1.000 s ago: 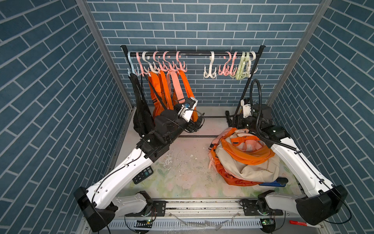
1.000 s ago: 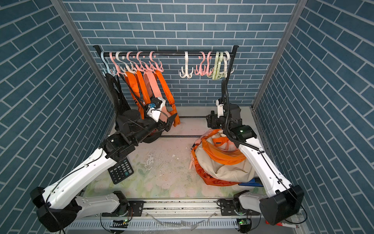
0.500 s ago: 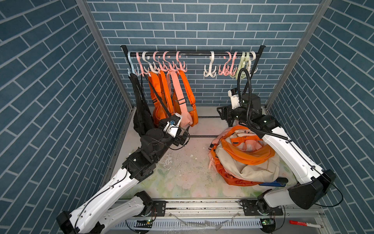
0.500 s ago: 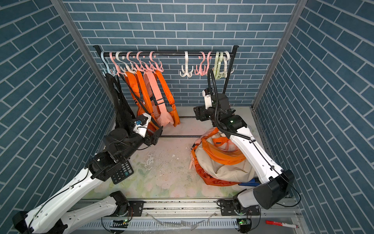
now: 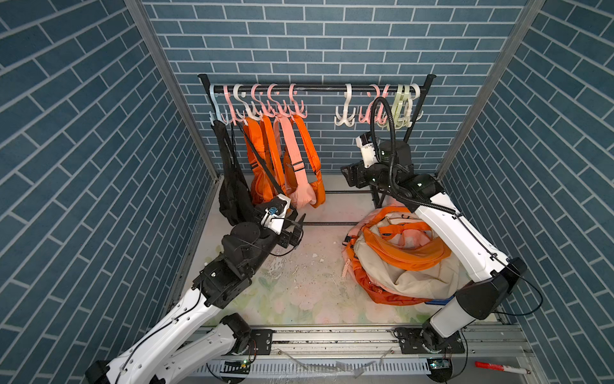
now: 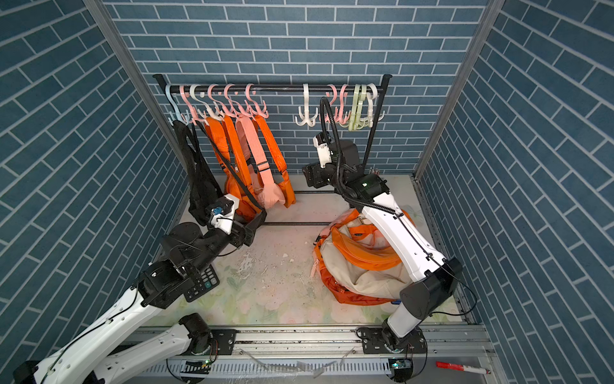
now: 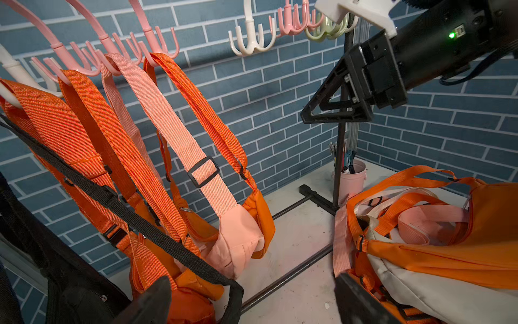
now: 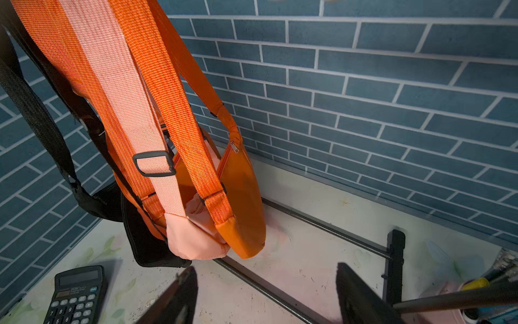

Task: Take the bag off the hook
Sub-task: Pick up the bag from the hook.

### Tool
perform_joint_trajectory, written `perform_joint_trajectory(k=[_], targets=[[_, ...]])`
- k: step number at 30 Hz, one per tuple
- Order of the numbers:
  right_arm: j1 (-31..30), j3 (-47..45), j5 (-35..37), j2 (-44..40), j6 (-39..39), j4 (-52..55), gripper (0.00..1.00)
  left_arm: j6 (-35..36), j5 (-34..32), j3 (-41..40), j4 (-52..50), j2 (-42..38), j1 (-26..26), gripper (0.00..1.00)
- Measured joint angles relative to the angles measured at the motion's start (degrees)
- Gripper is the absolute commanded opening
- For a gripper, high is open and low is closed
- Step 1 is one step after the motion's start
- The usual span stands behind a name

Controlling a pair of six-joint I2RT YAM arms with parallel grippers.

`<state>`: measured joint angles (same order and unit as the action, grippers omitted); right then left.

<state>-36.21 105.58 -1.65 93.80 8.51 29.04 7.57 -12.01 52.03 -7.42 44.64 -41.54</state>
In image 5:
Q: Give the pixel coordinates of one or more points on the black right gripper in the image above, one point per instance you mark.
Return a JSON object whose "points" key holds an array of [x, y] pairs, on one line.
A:
{"points": [[355, 173]]}

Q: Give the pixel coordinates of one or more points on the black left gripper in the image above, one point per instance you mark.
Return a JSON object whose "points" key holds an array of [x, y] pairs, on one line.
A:
{"points": [[284, 238]]}

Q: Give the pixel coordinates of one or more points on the beige bag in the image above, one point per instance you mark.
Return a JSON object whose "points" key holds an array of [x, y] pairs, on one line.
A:
{"points": [[439, 282]]}

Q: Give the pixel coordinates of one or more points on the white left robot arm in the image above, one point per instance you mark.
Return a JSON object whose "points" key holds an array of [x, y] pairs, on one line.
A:
{"points": [[163, 355]]}

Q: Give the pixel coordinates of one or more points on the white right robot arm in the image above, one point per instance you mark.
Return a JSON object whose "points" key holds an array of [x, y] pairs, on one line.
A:
{"points": [[492, 274]]}

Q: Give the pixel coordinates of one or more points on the green hook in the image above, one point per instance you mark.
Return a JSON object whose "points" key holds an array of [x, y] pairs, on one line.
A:
{"points": [[408, 110], [397, 107]]}

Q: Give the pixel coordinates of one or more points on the pink hook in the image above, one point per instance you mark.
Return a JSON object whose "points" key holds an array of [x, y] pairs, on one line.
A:
{"points": [[381, 117], [364, 116]]}

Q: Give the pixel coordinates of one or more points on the orange bag left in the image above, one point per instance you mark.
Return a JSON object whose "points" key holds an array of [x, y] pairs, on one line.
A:
{"points": [[264, 155]]}

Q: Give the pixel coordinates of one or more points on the white hook middle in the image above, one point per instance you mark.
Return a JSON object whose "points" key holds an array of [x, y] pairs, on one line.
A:
{"points": [[346, 117]]}

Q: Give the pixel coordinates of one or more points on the white hook right end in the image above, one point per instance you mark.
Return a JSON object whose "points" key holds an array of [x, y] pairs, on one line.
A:
{"points": [[415, 96]]}

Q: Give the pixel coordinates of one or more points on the black bag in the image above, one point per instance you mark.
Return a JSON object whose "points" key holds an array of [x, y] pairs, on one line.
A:
{"points": [[234, 197]]}

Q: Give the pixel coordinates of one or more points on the light blue hook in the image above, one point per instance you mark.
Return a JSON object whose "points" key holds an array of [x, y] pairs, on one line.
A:
{"points": [[216, 113]]}

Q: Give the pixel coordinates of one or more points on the blue card device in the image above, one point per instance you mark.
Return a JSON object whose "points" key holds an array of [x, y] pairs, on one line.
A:
{"points": [[439, 302]]}

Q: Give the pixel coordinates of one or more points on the black clothes rack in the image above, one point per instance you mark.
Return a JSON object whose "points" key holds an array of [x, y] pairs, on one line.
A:
{"points": [[338, 88]]}

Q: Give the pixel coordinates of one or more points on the red white marker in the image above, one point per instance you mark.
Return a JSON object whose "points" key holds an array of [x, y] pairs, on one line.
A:
{"points": [[502, 368]]}

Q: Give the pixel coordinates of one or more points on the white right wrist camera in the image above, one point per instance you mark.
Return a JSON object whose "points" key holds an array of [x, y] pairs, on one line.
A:
{"points": [[365, 144]]}

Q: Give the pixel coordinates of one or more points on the light pink strap bag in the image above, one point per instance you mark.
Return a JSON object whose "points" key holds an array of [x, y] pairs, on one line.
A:
{"points": [[300, 190]]}

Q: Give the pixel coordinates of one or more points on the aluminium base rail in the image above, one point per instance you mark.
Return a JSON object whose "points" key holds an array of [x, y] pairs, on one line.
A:
{"points": [[289, 354]]}

